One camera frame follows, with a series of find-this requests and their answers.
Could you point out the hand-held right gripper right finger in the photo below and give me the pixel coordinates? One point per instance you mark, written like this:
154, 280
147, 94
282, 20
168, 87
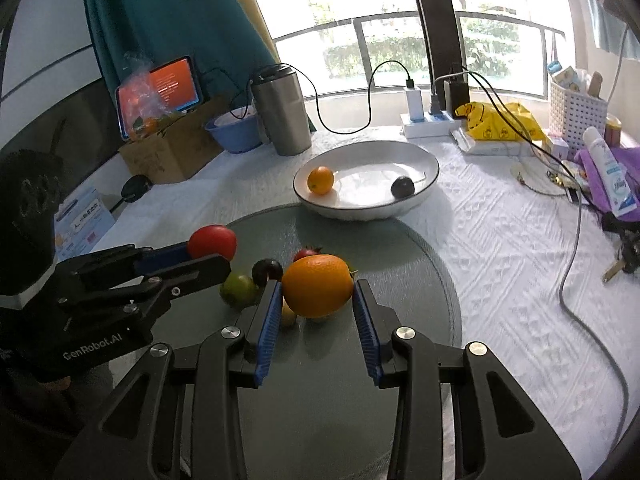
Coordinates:
368, 340

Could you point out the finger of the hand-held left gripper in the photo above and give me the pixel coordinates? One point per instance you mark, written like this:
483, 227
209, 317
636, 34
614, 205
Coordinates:
160, 255
200, 270

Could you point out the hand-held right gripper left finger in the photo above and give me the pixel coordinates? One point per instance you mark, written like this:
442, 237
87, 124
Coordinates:
267, 330

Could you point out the large red tomato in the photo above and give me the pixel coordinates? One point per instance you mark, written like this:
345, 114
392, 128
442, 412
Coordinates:
212, 241

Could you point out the green tomato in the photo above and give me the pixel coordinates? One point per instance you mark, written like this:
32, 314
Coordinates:
237, 291

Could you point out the dark purple plum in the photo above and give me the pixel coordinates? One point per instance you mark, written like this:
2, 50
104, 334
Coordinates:
264, 270
402, 187

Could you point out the large orange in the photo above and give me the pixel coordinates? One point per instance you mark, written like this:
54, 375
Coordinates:
317, 285

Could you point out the small red tomato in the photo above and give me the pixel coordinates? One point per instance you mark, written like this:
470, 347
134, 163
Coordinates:
305, 253

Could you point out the white bowl with dark rim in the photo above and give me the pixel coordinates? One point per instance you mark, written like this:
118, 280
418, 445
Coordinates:
365, 172

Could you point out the blue and white leaflet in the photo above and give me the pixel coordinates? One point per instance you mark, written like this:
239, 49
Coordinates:
82, 225

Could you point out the black round object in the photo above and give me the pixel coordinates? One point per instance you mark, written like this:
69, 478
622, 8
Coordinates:
136, 187

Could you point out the round grey-green placemat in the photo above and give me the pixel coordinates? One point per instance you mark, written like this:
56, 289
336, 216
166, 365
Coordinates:
320, 410

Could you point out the cardboard box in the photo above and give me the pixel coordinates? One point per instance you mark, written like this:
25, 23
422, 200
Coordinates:
170, 155

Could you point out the blue plastic bowl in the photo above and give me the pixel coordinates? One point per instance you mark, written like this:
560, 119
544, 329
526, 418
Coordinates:
232, 137

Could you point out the small orange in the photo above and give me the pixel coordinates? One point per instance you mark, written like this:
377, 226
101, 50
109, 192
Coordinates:
320, 180

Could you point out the tablet with orange screen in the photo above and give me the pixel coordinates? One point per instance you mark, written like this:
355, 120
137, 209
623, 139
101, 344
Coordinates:
175, 82

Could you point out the stainless steel tumbler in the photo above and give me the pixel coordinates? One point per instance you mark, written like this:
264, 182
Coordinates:
282, 115

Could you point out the white power strip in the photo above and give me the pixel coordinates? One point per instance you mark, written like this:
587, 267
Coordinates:
430, 126

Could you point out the white tissue packet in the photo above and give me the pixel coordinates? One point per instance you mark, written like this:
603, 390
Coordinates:
485, 146

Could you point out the white charger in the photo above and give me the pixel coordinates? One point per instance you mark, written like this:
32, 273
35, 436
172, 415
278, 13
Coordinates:
414, 105

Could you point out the teal curtain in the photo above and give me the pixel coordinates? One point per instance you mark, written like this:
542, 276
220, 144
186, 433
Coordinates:
165, 15

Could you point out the yellow plastic bag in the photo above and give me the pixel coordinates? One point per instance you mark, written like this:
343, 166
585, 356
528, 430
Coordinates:
505, 122

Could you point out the black power adapter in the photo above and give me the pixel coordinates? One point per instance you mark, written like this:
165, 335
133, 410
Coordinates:
456, 97

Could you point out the bunch of keys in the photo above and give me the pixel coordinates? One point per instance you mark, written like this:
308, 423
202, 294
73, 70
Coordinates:
622, 255

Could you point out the yellow curtain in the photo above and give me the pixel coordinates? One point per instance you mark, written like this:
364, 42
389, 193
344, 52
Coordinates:
257, 5

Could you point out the small white box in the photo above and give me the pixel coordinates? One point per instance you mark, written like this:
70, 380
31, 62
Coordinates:
556, 147

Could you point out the purple pouch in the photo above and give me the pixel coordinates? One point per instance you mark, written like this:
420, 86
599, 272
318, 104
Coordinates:
592, 175

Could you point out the balcony railing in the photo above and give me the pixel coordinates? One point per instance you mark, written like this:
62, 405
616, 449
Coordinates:
360, 40

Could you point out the white lotion bottle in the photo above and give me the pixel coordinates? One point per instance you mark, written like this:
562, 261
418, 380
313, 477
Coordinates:
607, 170

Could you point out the white perforated basket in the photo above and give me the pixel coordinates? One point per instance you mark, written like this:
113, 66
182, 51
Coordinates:
577, 112

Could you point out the brown jar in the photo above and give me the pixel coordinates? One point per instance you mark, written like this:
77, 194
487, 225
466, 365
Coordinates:
613, 130

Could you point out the black window frame post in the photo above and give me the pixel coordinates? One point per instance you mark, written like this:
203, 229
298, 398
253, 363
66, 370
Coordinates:
440, 20

